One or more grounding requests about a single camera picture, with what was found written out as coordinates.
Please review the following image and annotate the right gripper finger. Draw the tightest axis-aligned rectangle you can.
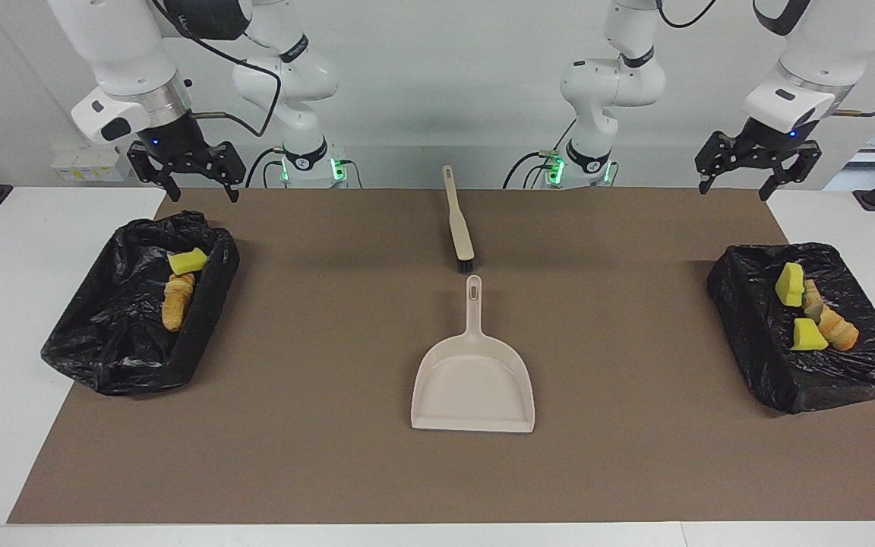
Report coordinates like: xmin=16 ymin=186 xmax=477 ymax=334
xmin=202 ymin=141 xmax=247 ymax=204
xmin=127 ymin=144 xmax=182 ymax=202

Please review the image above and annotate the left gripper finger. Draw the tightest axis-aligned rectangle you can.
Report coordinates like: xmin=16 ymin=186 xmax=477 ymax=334
xmin=694 ymin=131 xmax=741 ymax=195
xmin=758 ymin=141 xmax=823 ymax=202

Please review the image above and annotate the notched yellow sponge piece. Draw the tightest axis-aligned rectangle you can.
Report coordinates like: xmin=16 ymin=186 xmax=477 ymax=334
xmin=168 ymin=248 xmax=209 ymax=276

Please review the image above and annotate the angular pale bread chunk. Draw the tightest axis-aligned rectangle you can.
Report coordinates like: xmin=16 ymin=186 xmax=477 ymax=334
xmin=802 ymin=280 xmax=826 ymax=320

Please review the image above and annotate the brown fried bread roll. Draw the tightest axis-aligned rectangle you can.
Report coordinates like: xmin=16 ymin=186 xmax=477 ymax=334
xmin=162 ymin=292 xmax=191 ymax=333

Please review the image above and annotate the orange croissant piece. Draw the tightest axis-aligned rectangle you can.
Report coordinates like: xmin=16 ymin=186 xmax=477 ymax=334
xmin=819 ymin=307 xmax=860 ymax=352

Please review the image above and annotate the beige brush with black bristles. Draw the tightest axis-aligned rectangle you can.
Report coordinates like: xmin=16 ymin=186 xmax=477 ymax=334
xmin=441 ymin=165 xmax=475 ymax=274

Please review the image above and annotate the beige plastic dustpan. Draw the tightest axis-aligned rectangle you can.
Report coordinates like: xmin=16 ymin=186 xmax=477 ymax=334
xmin=410 ymin=275 xmax=536 ymax=434

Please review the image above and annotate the bin with black bag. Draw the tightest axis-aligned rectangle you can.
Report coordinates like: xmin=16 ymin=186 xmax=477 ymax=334
xmin=40 ymin=210 xmax=242 ymax=397
xmin=706 ymin=242 xmax=875 ymax=415

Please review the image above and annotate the brown table mat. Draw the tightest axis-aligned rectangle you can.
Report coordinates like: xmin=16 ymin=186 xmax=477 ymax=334
xmin=6 ymin=188 xmax=875 ymax=525

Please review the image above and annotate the black base cable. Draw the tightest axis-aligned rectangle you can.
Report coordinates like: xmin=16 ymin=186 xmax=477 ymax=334
xmin=504 ymin=150 xmax=560 ymax=189
xmin=246 ymin=147 xmax=286 ymax=188

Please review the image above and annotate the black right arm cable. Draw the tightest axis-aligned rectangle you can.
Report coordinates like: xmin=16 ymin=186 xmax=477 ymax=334
xmin=150 ymin=0 xmax=283 ymax=139

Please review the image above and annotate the white wall socket box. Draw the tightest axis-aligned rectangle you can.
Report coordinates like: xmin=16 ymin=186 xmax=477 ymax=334
xmin=52 ymin=146 xmax=134 ymax=183

